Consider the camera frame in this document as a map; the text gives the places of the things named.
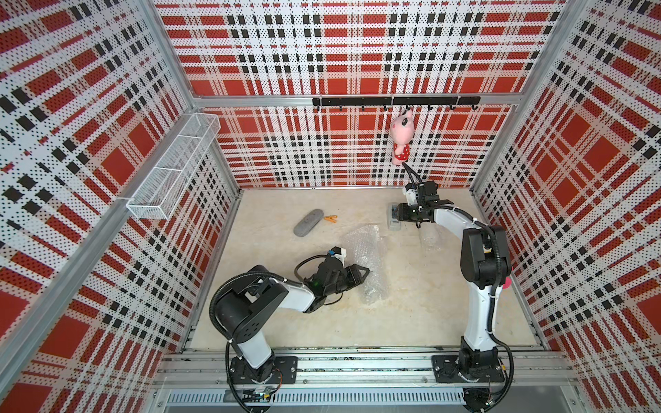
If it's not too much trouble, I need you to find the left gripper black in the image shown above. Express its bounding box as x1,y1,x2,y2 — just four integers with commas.
324,265,370,297

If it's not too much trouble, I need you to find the white wire mesh basket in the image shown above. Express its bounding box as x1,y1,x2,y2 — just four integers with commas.
127,113,220,220

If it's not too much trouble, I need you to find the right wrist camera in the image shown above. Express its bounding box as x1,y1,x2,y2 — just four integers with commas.
403,183,419,206

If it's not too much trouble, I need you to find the grey oval case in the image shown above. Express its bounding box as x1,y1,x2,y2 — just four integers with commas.
293,208,324,237

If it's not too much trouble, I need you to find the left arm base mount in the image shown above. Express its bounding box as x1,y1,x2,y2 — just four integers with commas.
227,356,299,385

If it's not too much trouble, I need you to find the bubble wrap sheet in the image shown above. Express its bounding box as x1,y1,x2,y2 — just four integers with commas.
342,224,391,306
418,223,444,251

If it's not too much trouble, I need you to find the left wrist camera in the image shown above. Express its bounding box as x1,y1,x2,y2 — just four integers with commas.
328,246,347,262

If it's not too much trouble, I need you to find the hanging pink plush toy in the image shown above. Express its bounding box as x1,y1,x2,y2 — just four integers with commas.
390,109,415,166

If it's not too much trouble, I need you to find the black hook rail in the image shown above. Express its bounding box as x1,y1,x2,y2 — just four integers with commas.
312,96,482,108

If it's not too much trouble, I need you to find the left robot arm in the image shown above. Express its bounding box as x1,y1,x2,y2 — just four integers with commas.
208,247,371,382

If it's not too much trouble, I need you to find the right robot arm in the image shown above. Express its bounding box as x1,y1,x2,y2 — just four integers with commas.
395,163,511,382

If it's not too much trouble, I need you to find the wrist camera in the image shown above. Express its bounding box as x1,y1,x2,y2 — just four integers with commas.
403,183,419,206
328,246,347,262

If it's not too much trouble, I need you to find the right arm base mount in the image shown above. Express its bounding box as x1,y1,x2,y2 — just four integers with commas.
431,354,505,385

